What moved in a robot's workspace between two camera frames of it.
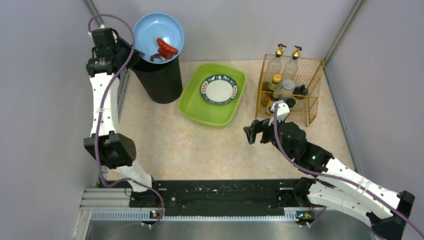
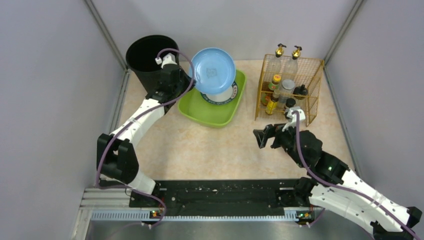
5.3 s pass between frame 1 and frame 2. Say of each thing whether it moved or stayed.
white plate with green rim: stayed
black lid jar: stayed
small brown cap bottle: stayed
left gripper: moved
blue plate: moved
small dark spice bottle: stayed
